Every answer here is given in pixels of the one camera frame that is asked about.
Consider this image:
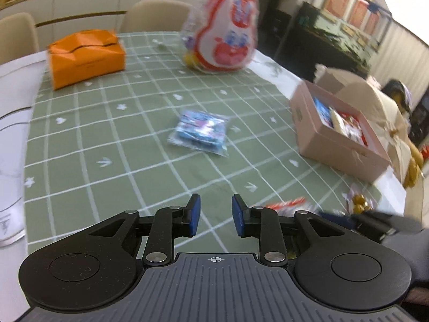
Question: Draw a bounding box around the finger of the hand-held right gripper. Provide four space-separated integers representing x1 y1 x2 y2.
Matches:
318 210 423 243

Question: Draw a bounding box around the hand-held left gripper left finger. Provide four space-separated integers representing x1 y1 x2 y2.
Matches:
88 193 202 266

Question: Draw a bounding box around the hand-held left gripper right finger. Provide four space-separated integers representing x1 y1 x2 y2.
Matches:
231 193 356 266

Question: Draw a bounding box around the gold chocolate ball packet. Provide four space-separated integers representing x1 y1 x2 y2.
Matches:
343 188 373 216

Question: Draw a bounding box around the blue snack packet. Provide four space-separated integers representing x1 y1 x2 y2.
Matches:
167 108 232 158

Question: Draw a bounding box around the pink cardboard box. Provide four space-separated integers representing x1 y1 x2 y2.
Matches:
289 80 393 184

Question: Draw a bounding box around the red and white snack packet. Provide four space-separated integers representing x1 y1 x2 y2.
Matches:
264 197 317 217

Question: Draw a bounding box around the green checkered tablecloth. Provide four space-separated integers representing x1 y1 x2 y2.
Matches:
23 31 383 254

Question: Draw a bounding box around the pile of assorted snack packets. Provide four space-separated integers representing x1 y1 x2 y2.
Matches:
312 97 369 146

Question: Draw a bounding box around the beige box lid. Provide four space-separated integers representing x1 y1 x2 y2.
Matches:
313 63 417 188

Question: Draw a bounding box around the red and white rabbit bag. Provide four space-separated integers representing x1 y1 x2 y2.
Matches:
179 0 261 73

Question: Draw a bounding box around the orange cardboard box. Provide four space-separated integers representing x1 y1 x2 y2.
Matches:
46 29 127 91

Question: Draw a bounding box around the black cabinet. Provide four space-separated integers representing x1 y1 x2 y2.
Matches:
291 1 378 76

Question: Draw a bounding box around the beige chair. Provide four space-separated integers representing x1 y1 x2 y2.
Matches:
119 0 192 34
0 12 41 65

